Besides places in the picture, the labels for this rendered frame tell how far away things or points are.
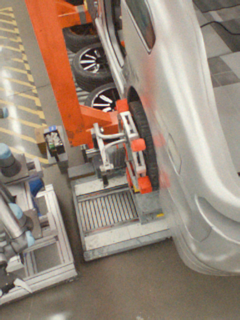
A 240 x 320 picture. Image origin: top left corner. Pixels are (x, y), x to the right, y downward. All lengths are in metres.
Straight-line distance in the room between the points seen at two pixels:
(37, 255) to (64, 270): 0.27
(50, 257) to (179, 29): 1.92
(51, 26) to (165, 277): 2.03
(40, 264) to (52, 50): 1.60
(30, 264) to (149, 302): 0.97
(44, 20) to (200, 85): 1.06
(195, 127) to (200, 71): 0.26
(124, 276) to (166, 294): 0.36
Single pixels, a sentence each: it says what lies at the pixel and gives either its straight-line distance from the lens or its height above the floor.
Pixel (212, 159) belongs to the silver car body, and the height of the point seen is 1.66.
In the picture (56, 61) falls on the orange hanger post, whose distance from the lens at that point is 2.19.
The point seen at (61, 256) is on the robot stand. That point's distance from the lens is 2.63.
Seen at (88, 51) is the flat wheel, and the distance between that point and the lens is 3.86.
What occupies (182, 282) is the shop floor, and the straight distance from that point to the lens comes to 2.74.
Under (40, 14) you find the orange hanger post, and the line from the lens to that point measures 2.03.
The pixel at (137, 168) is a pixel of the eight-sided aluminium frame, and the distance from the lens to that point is 2.02.
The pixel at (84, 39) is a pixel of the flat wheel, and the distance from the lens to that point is 4.05.
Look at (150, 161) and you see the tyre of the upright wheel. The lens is 1.98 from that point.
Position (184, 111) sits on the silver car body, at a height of 1.68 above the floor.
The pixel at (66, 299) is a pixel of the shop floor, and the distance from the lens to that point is 2.77.
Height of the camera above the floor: 2.63
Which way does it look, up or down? 53 degrees down
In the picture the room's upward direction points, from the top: 7 degrees counter-clockwise
